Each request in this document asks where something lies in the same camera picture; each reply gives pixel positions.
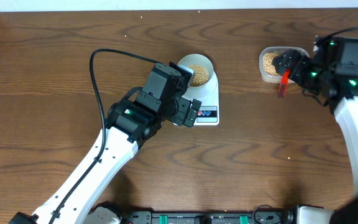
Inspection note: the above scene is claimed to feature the red plastic measuring scoop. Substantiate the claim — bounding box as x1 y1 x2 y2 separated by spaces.
278 69 290 98

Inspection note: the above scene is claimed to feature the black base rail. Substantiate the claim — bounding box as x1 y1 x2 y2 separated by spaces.
85 201 335 224

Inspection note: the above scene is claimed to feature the white digital kitchen scale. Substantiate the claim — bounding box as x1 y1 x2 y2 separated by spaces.
183 71 219 126

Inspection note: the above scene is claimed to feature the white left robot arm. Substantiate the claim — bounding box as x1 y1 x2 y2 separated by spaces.
10 63 201 223

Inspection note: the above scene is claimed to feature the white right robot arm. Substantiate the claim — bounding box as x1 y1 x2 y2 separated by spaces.
272 36 358 223

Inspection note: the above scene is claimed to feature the clear plastic soybean container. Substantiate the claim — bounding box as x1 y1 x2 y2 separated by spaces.
259 47 309 83

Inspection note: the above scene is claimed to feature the white plastic bowl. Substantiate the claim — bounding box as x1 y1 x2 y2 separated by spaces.
179 54 213 100

